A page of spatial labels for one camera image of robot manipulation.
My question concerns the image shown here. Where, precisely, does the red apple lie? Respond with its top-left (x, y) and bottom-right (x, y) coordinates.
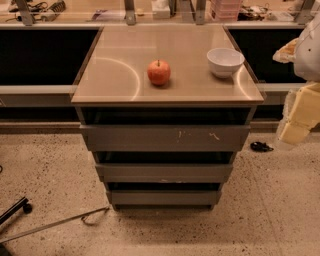
top-left (147, 60), bottom-right (171, 86)

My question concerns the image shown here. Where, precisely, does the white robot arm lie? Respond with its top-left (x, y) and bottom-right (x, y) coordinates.
top-left (272, 13), bottom-right (320, 149)

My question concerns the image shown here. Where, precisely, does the black chair leg with caster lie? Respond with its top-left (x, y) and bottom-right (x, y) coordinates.
top-left (0, 197), bottom-right (32, 225)

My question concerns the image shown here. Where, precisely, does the white ceramic bowl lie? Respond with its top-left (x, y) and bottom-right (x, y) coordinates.
top-left (207, 48), bottom-right (245, 78)

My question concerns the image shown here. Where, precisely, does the grey top drawer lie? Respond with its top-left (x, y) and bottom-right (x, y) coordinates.
top-left (80, 125), bottom-right (250, 152)

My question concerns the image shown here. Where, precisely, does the grey drawer cabinet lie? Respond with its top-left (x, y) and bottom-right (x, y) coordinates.
top-left (71, 24), bottom-right (263, 198)

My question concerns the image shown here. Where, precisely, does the metal rod on floor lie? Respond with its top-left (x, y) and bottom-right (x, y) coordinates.
top-left (0, 206), bottom-right (109, 244)

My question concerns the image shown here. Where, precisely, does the grey middle drawer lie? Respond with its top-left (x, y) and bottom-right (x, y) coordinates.
top-left (96, 164), bottom-right (233, 183)

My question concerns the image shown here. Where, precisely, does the black object on floor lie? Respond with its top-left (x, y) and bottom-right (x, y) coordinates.
top-left (250, 142), bottom-right (273, 152)

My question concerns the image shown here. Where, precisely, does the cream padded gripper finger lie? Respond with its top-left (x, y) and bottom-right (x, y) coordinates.
top-left (278, 82), bottom-right (320, 145)
top-left (272, 38), bottom-right (298, 64)

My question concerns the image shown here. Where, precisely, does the pink plastic basket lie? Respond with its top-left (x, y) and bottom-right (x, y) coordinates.
top-left (211, 0), bottom-right (242, 22)

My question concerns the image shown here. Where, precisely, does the white box on shelf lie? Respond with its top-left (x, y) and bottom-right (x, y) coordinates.
top-left (151, 0), bottom-right (170, 19)

